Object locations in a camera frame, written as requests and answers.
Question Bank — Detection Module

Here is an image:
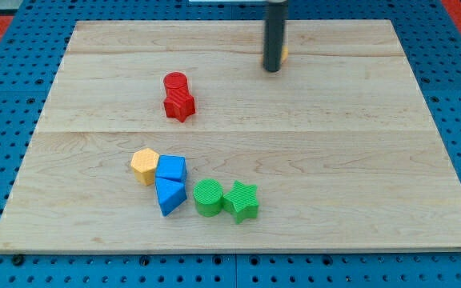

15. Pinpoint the yellow heart block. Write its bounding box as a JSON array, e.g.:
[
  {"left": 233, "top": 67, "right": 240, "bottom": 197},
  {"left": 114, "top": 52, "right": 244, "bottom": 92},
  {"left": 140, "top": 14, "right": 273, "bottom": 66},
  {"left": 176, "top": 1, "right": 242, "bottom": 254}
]
[{"left": 281, "top": 46, "right": 289, "bottom": 63}]

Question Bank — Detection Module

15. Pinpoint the wooden board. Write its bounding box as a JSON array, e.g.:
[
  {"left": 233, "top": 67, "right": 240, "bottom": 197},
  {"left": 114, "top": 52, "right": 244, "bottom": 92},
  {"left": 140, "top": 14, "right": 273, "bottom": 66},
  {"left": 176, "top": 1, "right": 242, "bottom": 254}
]
[{"left": 0, "top": 20, "right": 461, "bottom": 254}]

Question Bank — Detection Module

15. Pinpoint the green cylinder block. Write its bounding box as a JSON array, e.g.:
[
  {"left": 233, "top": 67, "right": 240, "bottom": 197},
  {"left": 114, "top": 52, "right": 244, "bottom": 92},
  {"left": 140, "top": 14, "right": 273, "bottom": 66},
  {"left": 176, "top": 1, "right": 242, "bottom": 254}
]
[{"left": 193, "top": 178, "right": 223, "bottom": 217}]

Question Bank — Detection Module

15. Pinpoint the green star block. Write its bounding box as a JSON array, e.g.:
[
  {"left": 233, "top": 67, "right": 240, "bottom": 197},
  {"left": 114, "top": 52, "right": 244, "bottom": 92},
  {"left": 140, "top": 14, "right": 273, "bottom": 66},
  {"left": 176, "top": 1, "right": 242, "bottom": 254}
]
[{"left": 222, "top": 181, "right": 259, "bottom": 224}]

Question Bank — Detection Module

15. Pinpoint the blue cube block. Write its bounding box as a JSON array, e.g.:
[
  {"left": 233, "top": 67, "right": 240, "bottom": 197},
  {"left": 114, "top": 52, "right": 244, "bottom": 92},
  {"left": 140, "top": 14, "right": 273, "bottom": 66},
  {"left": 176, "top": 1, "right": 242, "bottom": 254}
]
[{"left": 155, "top": 154, "right": 187, "bottom": 182}]

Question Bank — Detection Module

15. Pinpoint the red star block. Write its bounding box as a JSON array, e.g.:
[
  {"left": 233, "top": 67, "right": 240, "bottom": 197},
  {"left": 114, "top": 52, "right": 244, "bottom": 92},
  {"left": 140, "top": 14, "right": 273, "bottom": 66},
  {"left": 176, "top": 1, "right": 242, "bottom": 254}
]
[{"left": 163, "top": 88, "right": 196, "bottom": 122}]

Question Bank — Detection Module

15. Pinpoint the blue triangle block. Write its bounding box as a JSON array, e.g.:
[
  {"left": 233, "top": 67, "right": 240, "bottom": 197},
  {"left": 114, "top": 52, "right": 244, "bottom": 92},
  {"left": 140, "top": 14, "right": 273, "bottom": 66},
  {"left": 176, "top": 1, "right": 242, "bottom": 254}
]
[{"left": 155, "top": 178, "right": 187, "bottom": 217}]

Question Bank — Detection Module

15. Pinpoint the red cylinder block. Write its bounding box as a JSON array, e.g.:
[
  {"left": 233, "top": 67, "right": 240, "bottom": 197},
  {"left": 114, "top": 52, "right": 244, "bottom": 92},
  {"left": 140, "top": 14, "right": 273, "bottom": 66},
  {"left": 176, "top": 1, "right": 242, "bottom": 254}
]
[{"left": 163, "top": 71, "right": 189, "bottom": 96}]

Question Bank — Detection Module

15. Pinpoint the yellow hexagon block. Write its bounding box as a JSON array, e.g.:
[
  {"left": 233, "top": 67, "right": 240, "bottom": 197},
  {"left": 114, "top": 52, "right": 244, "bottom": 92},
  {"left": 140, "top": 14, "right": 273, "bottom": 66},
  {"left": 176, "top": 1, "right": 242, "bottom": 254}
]
[{"left": 130, "top": 148, "right": 159, "bottom": 186}]

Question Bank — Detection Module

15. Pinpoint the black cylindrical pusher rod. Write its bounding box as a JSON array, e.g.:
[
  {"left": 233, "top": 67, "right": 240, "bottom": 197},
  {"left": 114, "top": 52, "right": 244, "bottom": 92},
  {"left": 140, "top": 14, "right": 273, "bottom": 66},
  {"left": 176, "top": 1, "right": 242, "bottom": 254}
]
[{"left": 263, "top": 0, "right": 289, "bottom": 73}]

